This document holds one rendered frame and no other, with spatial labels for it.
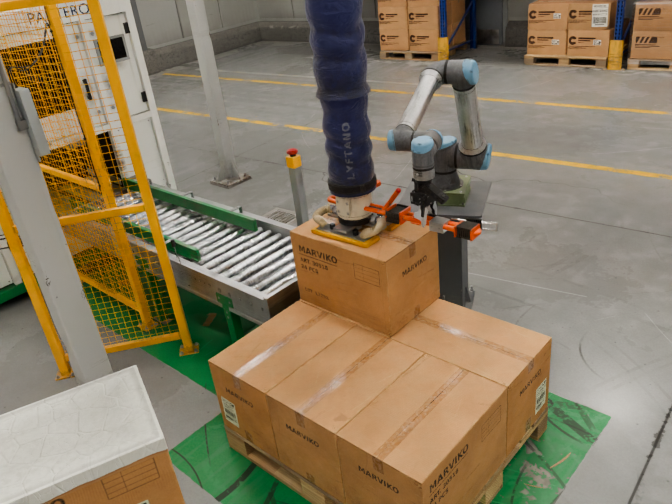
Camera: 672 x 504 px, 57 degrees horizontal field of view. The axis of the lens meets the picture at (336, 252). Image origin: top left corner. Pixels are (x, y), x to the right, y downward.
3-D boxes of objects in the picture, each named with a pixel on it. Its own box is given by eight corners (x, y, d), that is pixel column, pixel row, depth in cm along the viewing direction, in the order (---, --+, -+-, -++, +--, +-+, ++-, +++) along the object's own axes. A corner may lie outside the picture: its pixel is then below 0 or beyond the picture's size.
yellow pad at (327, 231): (311, 233, 301) (309, 223, 299) (324, 224, 307) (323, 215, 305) (366, 248, 280) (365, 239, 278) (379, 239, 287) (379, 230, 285)
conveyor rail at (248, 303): (64, 232, 472) (56, 209, 463) (70, 230, 476) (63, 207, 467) (269, 330, 327) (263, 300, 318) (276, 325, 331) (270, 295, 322)
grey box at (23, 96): (23, 150, 293) (-1, 87, 279) (33, 147, 296) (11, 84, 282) (41, 156, 280) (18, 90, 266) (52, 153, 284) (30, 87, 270)
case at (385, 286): (300, 299, 325) (289, 231, 306) (350, 266, 350) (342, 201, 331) (391, 337, 287) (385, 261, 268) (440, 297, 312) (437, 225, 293)
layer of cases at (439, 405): (224, 424, 306) (207, 360, 287) (354, 325, 368) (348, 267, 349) (426, 559, 231) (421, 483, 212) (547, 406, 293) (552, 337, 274)
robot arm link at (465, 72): (464, 153, 362) (447, 51, 302) (494, 155, 355) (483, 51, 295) (458, 174, 355) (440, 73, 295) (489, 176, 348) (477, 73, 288)
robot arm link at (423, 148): (436, 135, 256) (429, 143, 248) (437, 163, 261) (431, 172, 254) (414, 134, 259) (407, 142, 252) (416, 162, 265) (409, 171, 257)
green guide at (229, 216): (124, 188, 500) (121, 177, 496) (135, 183, 507) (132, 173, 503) (255, 232, 400) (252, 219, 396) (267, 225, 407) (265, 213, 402)
